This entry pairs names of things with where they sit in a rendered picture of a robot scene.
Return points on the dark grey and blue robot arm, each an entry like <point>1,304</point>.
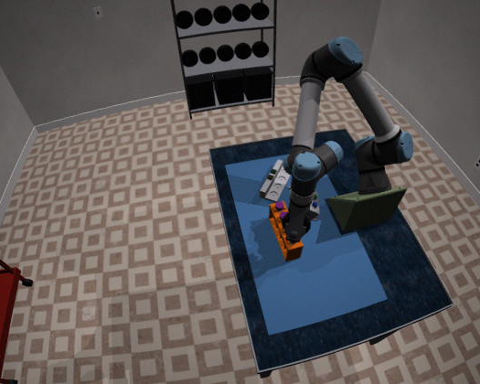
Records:
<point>340,58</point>

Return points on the white button housing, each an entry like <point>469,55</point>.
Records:
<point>314,208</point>

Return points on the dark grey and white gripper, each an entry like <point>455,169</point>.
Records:
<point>307,223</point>

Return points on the blue flat work mat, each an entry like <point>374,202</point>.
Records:
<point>334,275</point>

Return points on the orange tube rack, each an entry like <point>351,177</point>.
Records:
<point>290,251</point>

